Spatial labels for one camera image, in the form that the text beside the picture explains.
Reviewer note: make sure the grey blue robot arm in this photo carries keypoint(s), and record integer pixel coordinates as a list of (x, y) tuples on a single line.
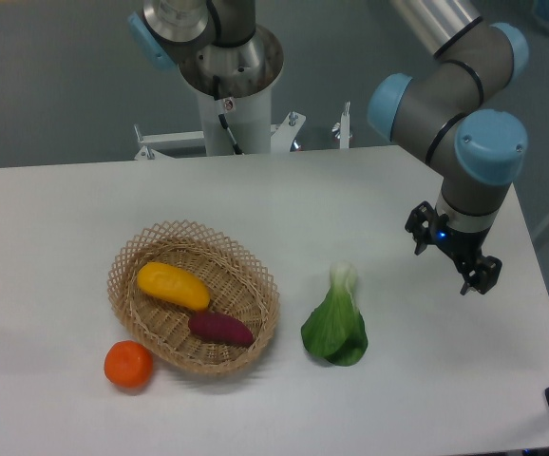
[(441, 120)]

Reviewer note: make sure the woven wicker basket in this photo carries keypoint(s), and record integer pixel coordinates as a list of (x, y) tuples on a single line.
[(238, 283)]

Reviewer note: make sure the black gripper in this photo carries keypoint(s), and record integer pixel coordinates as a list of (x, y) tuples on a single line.
[(480, 272)]

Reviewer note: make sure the white bracket with bolt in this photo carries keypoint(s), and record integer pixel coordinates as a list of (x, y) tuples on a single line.
[(341, 132)]

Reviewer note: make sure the orange tangerine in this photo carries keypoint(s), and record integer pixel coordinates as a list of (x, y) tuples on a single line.
[(128, 365)]

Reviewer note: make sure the green bok choy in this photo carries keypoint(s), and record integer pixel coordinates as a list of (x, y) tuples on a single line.
[(335, 330)]

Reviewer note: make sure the purple sweet potato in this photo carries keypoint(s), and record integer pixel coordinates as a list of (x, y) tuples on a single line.
[(220, 328)]

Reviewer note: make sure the yellow mango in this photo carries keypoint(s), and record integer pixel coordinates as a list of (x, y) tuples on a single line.
[(173, 285)]

